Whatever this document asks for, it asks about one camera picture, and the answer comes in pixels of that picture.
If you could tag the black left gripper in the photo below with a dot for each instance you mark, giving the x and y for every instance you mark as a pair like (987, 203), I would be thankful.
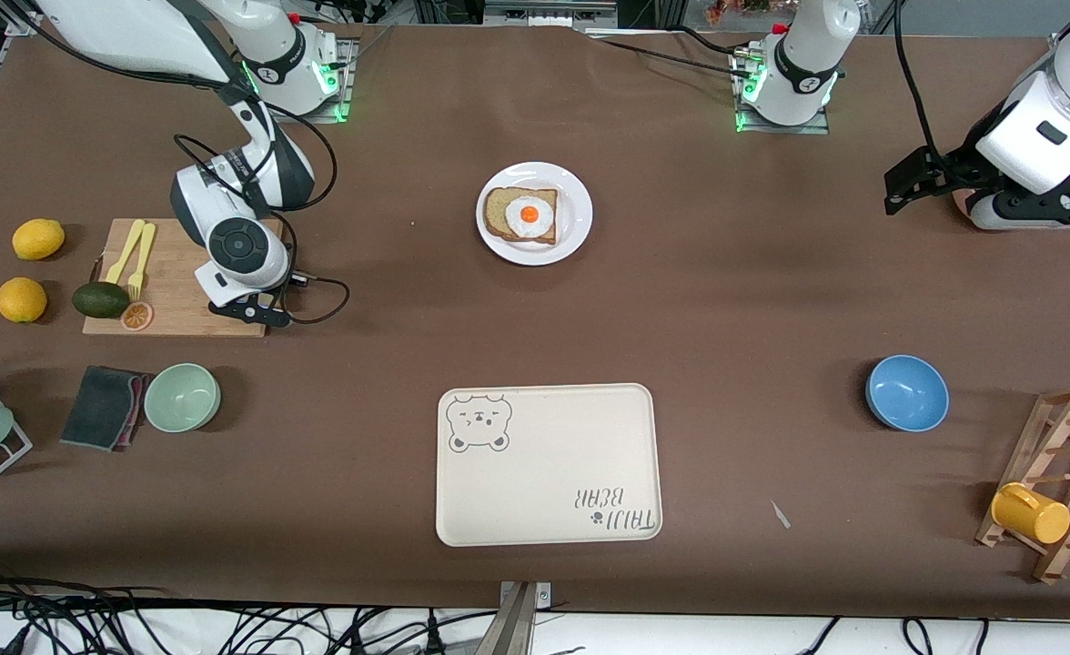
(952, 169)

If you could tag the white round plate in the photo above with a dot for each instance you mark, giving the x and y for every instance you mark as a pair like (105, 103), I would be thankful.
(576, 227)

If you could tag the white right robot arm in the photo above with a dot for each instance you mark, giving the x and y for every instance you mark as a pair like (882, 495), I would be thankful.
(116, 27)

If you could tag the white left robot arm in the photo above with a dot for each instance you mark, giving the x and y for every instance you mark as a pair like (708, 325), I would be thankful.
(1044, 127)

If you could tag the wooden cutting board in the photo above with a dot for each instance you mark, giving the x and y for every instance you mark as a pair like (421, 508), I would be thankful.
(176, 291)

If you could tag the pale green bowl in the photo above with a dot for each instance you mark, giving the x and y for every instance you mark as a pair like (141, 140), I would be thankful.
(182, 398)

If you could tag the orange fruit slice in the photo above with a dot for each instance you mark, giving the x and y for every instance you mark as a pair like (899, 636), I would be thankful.
(137, 317)

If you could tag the yellow plastic fork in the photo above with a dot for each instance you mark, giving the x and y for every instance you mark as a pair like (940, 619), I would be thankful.
(146, 246)

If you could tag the yellow plastic knife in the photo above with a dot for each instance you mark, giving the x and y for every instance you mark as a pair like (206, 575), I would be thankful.
(126, 255)

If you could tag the dark green avocado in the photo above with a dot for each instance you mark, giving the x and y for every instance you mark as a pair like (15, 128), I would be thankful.
(101, 300)

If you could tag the dark folded cloth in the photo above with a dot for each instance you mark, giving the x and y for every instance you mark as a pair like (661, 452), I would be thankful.
(103, 407)

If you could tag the blue bowl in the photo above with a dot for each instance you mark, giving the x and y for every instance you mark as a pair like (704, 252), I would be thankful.
(908, 393)

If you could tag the yellow lemon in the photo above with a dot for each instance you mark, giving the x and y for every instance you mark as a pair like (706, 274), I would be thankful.
(21, 300)
(37, 239)

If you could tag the toast bread slice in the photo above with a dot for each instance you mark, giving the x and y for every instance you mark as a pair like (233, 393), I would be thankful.
(496, 218)

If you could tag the fried egg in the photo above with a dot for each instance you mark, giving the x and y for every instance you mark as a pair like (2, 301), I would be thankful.
(529, 216)

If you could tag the wooden mug rack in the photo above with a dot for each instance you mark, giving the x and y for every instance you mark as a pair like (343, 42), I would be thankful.
(1042, 455)

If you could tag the cream bear print tray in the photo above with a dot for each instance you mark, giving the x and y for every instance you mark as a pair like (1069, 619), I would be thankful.
(544, 473)

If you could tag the small white paper scrap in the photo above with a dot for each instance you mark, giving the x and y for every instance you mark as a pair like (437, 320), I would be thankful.
(780, 515)

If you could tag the yellow mug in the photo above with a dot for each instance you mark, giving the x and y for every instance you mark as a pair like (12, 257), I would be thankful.
(1035, 518)

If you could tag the aluminium corner bracket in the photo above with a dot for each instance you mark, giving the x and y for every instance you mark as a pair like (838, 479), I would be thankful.
(21, 25)

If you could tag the grey metal frame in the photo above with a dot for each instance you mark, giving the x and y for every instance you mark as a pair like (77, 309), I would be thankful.
(549, 11)

